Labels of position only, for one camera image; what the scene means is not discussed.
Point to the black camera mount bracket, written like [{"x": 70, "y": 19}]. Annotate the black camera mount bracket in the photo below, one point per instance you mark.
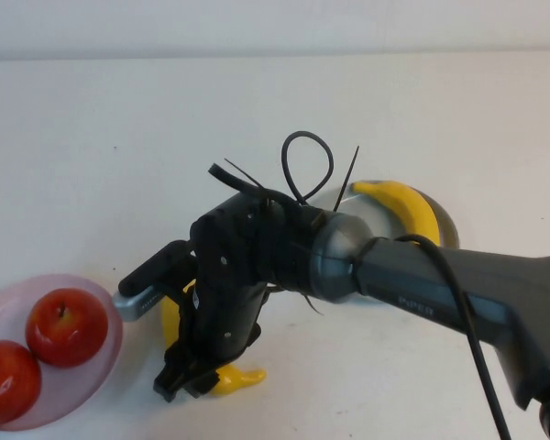
[{"x": 160, "y": 266}]

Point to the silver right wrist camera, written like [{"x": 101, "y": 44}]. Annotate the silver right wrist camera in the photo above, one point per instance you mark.
[{"x": 135, "y": 304}]

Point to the grey round plate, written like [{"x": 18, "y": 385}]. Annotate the grey round plate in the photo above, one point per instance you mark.
[{"x": 385, "y": 222}]

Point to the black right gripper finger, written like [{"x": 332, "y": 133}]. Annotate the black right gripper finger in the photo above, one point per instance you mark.
[
  {"x": 202, "y": 382},
  {"x": 172, "y": 382}
]

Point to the yellow banana with curved stem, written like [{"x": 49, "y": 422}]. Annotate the yellow banana with curved stem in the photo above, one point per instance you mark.
[{"x": 412, "y": 201}]

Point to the red apple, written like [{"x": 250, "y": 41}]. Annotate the red apple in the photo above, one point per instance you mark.
[
  {"x": 69, "y": 334},
  {"x": 9, "y": 385}
]

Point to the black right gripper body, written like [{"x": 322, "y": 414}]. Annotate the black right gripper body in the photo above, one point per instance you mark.
[{"x": 224, "y": 321}]

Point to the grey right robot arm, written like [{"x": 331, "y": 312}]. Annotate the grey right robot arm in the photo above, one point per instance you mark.
[{"x": 440, "y": 284}]

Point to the black zip tie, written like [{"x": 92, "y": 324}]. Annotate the black zip tie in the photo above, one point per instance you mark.
[
  {"x": 244, "y": 173},
  {"x": 348, "y": 176}
]

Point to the yellow banana with straight stem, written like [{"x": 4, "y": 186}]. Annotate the yellow banana with straight stem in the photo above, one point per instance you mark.
[{"x": 238, "y": 378}]

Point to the pink round plate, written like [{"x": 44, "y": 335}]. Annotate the pink round plate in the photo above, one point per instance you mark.
[{"x": 87, "y": 380}]

